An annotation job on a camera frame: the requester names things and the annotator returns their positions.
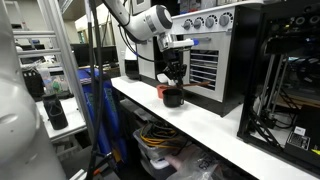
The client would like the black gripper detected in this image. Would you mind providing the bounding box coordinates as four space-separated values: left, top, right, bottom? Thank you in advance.
162 48 188 86

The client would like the thin wooden stick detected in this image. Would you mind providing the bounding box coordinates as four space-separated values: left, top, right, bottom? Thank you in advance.
175 80 212 90

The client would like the white bowl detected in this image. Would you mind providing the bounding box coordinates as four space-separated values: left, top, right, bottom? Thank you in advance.
156 73 171 84

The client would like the red plastic cup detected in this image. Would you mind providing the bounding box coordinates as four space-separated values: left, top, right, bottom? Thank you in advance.
156 84 170 100

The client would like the white oven door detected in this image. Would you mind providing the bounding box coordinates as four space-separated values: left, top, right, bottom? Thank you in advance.
182 31 234 103

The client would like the grey stove knob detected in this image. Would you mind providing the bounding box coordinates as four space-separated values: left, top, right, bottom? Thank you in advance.
193 16 205 30
182 18 194 31
218 11 235 28
205 14 217 29

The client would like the white toy kitchen stove unit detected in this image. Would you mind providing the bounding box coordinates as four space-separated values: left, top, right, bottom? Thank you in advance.
151 0 268 118

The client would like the black computer monitor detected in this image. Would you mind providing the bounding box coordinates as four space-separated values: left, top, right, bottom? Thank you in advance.
99 45 118 66
70 43 90 68

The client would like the blue bag with green print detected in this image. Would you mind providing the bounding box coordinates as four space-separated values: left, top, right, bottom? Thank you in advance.
99 68 128 163

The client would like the pink bag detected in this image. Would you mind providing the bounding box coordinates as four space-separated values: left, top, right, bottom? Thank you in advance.
165 144 201 168

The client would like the clear plastic storage bin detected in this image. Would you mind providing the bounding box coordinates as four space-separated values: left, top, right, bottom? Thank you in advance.
132 128 189 180

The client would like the blue storage bin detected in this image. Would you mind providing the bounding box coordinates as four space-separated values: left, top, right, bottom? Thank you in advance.
77 68 113 156

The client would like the clear plastic bag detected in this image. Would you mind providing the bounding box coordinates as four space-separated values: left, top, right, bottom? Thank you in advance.
166 151 234 180

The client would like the white side table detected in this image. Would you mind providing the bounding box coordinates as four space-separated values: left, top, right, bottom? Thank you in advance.
35 96 88 143

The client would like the black cylindrical container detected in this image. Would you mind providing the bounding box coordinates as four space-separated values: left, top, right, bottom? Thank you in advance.
41 93 69 131

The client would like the black pot with handle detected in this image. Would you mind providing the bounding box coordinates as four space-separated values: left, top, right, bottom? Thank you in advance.
162 87 186 108

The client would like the yellow cable coil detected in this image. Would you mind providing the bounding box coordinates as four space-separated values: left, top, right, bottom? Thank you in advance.
139 123 181 149

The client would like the black frame 3D printer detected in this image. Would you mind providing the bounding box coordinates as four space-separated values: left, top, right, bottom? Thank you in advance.
237 0 320 178

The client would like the black camera stand pole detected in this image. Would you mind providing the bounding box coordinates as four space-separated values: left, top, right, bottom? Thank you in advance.
84 0 105 180

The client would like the aluminium profile post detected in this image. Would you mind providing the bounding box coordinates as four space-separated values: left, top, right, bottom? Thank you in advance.
36 0 98 144

